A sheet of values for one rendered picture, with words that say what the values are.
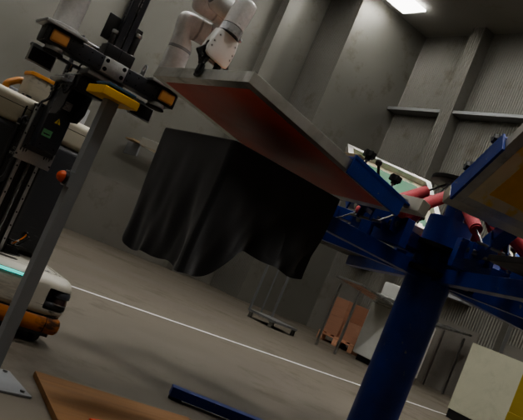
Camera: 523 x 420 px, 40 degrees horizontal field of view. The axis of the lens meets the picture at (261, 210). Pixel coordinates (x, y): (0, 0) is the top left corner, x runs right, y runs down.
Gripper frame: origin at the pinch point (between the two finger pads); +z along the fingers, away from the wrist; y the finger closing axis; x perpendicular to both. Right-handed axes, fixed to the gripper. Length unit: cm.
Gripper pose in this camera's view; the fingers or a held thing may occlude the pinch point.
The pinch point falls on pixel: (204, 74)
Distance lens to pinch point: 233.4
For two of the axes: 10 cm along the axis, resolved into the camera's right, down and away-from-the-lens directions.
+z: -4.9, 8.6, -1.6
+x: 5.9, 1.8, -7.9
